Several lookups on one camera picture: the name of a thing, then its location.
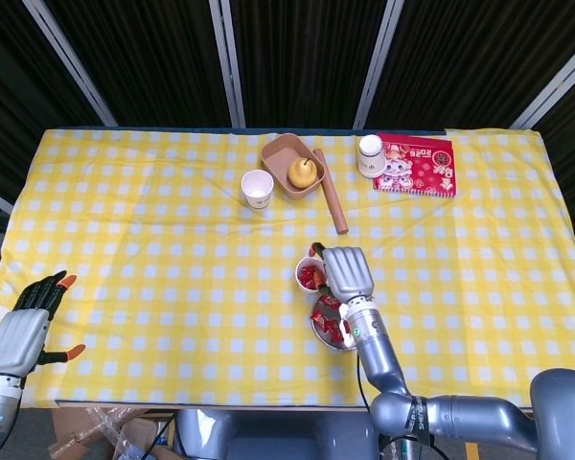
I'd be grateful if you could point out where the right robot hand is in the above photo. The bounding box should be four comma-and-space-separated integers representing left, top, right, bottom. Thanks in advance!
310, 241, 377, 305

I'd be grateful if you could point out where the yellow white checkered tablecloth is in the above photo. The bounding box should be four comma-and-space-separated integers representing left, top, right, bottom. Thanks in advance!
0, 126, 575, 409

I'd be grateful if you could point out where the wooden rolling pin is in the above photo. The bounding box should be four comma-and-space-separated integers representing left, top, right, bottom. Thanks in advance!
313, 148, 350, 236

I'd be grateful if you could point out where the brown cardboard box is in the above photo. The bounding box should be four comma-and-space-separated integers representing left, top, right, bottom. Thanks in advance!
47, 407, 178, 460

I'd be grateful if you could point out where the red spiral calendar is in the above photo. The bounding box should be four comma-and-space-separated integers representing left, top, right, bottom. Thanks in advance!
372, 132, 459, 198

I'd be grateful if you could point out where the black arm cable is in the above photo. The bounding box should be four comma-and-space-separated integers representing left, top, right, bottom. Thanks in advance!
356, 352, 371, 413

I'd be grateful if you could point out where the grey robot torso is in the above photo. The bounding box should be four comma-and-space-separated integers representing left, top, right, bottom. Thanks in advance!
172, 409, 376, 460

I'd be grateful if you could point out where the yellow pear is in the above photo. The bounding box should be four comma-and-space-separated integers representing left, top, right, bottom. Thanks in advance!
287, 156, 317, 189

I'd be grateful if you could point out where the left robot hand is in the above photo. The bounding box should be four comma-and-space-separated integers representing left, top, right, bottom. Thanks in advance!
0, 269, 87, 379

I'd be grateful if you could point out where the black printed strap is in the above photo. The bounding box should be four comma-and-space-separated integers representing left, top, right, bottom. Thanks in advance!
409, 395, 435, 445

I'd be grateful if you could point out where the round metal plate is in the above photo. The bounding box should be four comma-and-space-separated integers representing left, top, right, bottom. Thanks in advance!
310, 292, 360, 353

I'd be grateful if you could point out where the white jar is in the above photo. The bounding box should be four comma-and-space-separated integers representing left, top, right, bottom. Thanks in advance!
356, 134, 386, 179

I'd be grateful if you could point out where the white paper cup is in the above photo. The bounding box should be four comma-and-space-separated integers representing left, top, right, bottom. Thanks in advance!
294, 256, 328, 293
241, 169, 275, 211

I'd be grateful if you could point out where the brown paper food box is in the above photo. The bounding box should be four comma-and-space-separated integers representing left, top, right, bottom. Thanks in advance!
261, 133, 327, 200

